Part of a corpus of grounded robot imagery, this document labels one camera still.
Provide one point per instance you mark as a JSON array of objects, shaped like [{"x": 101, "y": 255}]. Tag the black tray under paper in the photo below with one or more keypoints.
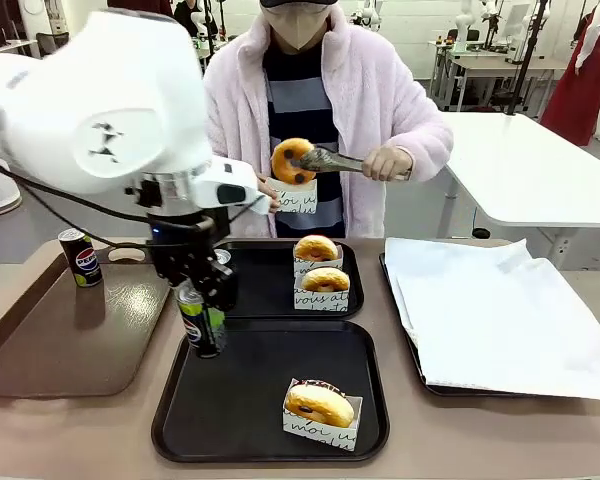
[{"x": 395, "y": 300}]

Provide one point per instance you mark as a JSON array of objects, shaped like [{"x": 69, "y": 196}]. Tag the person in pink fleece jacket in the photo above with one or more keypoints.
[{"x": 370, "y": 90}]

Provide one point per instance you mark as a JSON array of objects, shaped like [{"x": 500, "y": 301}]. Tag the plain golden donut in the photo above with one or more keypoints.
[{"x": 316, "y": 248}]

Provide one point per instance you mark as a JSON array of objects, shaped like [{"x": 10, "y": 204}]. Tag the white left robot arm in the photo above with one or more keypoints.
[{"x": 105, "y": 100}]

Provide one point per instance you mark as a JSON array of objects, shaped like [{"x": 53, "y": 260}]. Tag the right tray with white paper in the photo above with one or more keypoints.
[{"x": 480, "y": 320}]

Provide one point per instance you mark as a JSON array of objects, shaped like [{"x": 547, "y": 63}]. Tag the metal serving tongs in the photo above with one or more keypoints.
[{"x": 330, "y": 160}]

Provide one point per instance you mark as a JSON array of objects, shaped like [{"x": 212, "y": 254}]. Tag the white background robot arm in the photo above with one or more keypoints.
[
  {"x": 464, "y": 25},
  {"x": 367, "y": 15}
]

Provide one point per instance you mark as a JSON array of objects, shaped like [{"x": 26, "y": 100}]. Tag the grey background table with equipment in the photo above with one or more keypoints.
[{"x": 495, "y": 65}]

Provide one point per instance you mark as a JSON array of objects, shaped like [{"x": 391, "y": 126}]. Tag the person left hand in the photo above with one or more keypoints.
[{"x": 387, "y": 165}]

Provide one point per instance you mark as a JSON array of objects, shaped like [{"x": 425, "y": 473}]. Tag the golden donut with dark glaze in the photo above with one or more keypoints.
[{"x": 320, "y": 405}]

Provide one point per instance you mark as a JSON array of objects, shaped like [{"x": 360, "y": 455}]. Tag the black stand pole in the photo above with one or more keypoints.
[{"x": 527, "y": 60}]

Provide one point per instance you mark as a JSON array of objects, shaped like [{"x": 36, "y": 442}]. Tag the printed white paper donut box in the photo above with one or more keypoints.
[
  {"x": 297, "y": 200},
  {"x": 320, "y": 300}
]

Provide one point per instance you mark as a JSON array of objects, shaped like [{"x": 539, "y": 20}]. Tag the person left forearm pink sleeve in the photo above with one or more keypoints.
[{"x": 430, "y": 150}]

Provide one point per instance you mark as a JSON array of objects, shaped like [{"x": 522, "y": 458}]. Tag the white side table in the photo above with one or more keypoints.
[{"x": 530, "y": 165}]

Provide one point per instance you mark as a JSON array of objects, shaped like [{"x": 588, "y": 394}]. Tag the beige face mask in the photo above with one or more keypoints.
[{"x": 297, "y": 27}]

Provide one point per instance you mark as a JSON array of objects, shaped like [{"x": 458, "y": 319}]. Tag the large black plastic tray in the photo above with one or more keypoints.
[{"x": 240, "y": 400}]

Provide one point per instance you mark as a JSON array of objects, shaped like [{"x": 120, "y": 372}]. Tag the person right hand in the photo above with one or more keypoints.
[{"x": 271, "y": 196}]

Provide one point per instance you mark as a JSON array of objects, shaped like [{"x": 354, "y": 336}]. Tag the orange donut with chocolate dots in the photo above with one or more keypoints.
[{"x": 287, "y": 160}]

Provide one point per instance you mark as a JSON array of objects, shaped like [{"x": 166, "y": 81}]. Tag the small black plastic tray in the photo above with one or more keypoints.
[{"x": 275, "y": 295}]

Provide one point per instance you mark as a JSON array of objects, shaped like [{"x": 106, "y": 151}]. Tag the black office chair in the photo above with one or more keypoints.
[{"x": 50, "y": 42}]

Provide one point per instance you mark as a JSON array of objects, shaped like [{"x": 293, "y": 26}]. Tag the white background desk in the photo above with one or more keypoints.
[{"x": 20, "y": 46}]

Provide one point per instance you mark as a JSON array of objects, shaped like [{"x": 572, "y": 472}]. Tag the mannequin in red dress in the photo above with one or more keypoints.
[{"x": 580, "y": 90}]

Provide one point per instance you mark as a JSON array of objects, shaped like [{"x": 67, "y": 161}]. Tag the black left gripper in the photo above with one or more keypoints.
[{"x": 185, "y": 250}]

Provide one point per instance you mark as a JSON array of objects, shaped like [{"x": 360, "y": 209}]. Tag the brown plastic tray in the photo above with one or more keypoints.
[{"x": 70, "y": 345}]

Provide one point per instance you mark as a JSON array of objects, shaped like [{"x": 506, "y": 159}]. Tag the background person in dark clothes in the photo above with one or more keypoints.
[{"x": 140, "y": 5}]

